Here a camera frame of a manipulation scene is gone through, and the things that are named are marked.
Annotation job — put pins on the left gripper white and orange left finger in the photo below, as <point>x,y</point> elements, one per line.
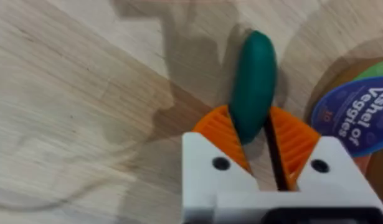
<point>206,168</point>

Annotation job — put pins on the left gripper white and orange right finger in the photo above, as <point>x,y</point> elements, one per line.
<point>328,174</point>

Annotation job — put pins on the green toy vegetable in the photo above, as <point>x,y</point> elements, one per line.
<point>253,87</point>

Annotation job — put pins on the toy vegetable tub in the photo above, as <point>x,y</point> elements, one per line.
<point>356,115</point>

